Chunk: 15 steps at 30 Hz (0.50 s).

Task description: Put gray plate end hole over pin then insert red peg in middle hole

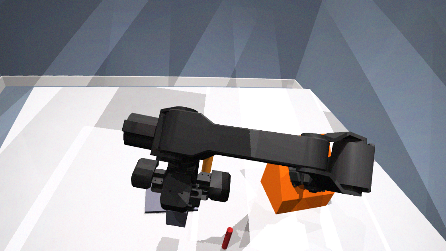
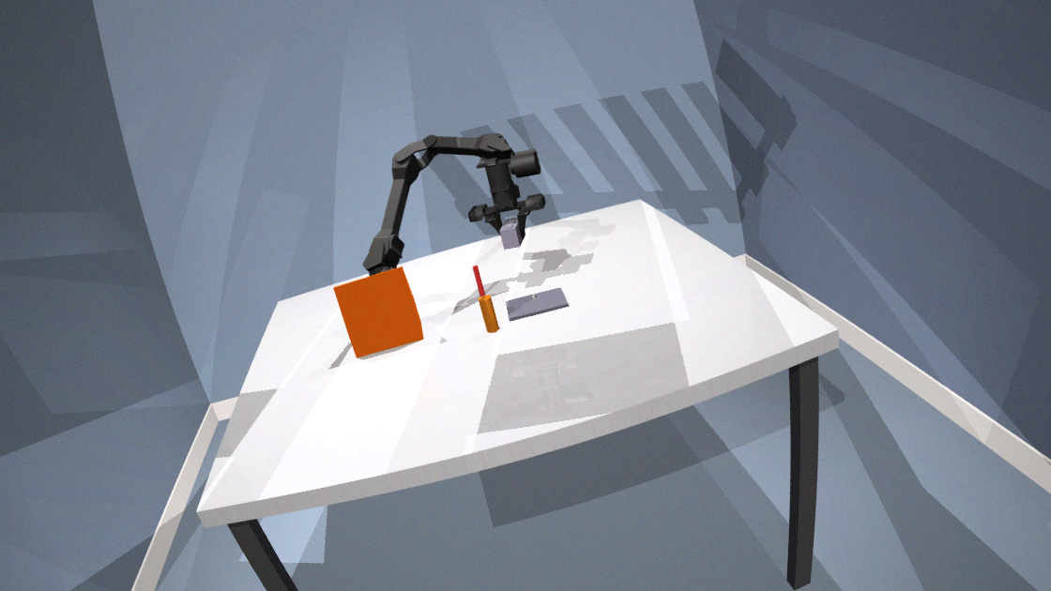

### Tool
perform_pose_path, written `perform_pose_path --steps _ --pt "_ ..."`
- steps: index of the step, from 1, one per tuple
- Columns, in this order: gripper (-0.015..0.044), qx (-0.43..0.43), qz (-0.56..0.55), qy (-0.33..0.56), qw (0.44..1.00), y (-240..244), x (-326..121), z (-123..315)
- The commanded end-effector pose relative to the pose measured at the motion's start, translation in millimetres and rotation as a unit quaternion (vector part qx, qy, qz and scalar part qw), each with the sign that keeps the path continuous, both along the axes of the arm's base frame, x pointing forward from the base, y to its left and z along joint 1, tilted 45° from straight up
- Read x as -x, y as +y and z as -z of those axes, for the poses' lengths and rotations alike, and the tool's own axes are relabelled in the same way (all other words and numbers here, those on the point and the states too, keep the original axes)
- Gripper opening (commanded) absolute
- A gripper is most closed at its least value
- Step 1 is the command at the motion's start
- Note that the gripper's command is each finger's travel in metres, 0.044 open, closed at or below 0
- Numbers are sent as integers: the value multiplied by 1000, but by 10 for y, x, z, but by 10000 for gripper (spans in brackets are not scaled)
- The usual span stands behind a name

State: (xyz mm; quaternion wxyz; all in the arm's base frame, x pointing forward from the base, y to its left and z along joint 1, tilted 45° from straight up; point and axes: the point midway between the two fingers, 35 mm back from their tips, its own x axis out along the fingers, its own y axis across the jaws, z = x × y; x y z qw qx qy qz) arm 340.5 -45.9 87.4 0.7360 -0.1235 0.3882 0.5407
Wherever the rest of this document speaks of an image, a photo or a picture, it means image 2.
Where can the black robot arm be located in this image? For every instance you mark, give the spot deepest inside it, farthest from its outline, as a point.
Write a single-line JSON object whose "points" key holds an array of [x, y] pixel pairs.
{"points": [[496, 156]]}

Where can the red peg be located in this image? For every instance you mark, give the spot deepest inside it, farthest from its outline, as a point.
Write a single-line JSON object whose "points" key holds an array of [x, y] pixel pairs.
{"points": [[478, 280]]}

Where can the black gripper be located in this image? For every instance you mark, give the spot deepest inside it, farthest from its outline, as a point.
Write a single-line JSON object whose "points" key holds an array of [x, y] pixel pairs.
{"points": [[504, 196]]}

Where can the orange cylinder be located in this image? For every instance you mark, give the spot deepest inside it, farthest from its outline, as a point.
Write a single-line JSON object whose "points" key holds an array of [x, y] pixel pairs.
{"points": [[488, 313]]}

